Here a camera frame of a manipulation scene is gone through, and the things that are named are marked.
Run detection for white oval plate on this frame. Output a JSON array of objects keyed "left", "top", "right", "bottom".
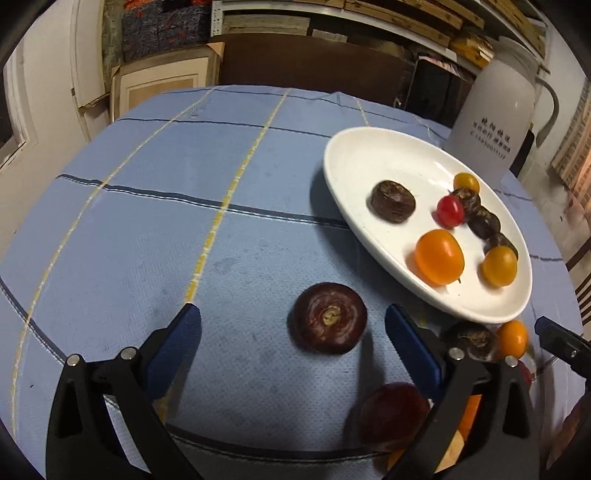
[{"left": 323, "top": 127, "right": 533, "bottom": 324}]

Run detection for pale yellow round fruit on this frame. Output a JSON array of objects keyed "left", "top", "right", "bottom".
[{"left": 434, "top": 431, "right": 466, "bottom": 472}]

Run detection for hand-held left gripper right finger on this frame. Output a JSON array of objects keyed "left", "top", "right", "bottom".
[{"left": 384, "top": 304, "right": 541, "bottom": 480}]

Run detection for brick pattern curtain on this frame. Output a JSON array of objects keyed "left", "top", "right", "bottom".
[{"left": 551, "top": 78, "right": 591, "bottom": 204}]

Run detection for white thermos jug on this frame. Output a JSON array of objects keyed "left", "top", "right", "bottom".
[{"left": 443, "top": 37, "right": 560, "bottom": 178}]

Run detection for white metal shelf rack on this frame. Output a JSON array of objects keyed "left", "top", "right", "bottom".
[{"left": 210, "top": 0, "right": 550, "bottom": 75}]

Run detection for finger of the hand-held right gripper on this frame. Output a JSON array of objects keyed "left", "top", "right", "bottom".
[{"left": 534, "top": 316, "right": 591, "bottom": 384}]

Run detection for beige picture frame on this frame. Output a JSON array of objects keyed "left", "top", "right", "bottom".
[{"left": 110, "top": 44, "right": 225, "bottom": 123}]

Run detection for red cherry tomato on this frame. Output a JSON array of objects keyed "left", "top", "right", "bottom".
[{"left": 436, "top": 195, "right": 465, "bottom": 228}]

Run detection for stack of flat wooden boxes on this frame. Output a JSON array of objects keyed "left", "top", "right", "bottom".
[{"left": 222, "top": 0, "right": 546, "bottom": 65}]

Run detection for dark brown wooden board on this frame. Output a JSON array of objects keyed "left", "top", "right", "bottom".
[{"left": 217, "top": 33, "right": 416, "bottom": 112}]

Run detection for white window frame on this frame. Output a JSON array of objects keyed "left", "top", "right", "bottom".
[{"left": 0, "top": 41, "right": 38, "bottom": 171}]

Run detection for white leaning boards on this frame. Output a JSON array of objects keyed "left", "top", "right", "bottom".
[{"left": 69, "top": 0, "right": 114, "bottom": 141}]

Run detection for dark wooden chair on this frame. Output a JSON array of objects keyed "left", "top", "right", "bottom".
[{"left": 566, "top": 240, "right": 591, "bottom": 324}]

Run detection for small orange kumquat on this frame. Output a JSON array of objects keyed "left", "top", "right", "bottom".
[{"left": 453, "top": 172, "right": 480, "bottom": 195}]

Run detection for large orange kumquat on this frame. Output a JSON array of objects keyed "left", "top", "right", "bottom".
[{"left": 414, "top": 229, "right": 465, "bottom": 287}]

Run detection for blue checked tablecloth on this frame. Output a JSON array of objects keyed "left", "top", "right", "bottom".
[{"left": 0, "top": 85, "right": 583, "bottom": 480}]

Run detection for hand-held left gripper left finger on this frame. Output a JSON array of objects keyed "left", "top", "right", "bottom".
[{"left": 45, "top": 304, "right": 203, "bottom": 480}]

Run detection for stack of patterned boxes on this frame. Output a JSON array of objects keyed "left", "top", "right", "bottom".
[{"left": 121, "top": 0, "right": 213, "bottom": 61}]

